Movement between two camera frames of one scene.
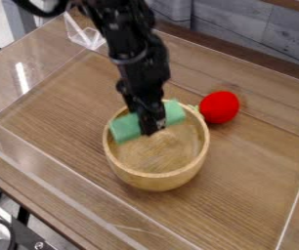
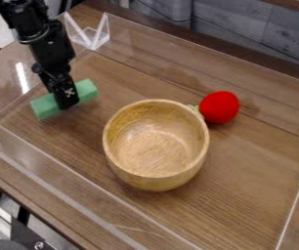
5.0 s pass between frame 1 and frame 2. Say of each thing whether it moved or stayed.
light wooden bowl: stayed
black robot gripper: moved
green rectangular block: moved
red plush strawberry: stayed
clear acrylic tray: stayed
